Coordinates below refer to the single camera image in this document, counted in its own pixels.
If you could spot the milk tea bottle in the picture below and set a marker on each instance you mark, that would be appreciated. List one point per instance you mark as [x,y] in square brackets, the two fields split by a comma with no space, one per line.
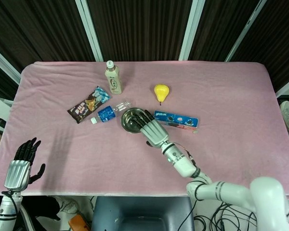
[114,83]

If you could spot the blue pink Oreo box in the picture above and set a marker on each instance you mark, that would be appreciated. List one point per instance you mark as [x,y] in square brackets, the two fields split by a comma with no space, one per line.
[175,119]

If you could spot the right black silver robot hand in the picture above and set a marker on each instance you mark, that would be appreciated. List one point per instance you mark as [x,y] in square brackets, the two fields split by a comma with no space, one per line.
[154,133]

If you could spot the pink table cloth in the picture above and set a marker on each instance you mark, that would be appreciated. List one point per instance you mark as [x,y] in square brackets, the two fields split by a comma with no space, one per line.
[86,156]

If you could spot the orange object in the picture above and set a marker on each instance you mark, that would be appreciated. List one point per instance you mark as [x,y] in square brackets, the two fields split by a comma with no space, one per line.
[79,223]

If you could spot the yellow pear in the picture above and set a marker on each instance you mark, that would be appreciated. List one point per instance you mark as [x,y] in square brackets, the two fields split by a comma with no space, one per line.
[161,91]

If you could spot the white frame post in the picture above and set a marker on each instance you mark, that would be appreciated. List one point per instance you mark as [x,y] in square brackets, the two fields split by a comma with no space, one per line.
[245,31]
[287,85]
[90,29]
[191,29]
[4,61]

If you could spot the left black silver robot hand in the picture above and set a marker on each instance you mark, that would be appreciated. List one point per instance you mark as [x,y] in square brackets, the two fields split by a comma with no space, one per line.
[17,174]

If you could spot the black bag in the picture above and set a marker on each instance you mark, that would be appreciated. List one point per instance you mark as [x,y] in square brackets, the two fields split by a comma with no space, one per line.
[42,208]

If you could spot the brown snack packet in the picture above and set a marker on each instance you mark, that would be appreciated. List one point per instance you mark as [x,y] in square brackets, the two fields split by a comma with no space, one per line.
[86,107]

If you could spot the blue label water bottle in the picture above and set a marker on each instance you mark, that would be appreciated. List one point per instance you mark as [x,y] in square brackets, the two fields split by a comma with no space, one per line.
[106,114]

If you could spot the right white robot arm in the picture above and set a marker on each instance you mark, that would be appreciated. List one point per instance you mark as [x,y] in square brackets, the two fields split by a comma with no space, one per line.
[231,192]

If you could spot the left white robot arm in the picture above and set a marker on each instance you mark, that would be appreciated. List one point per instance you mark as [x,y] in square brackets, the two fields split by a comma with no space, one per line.
[4,211]

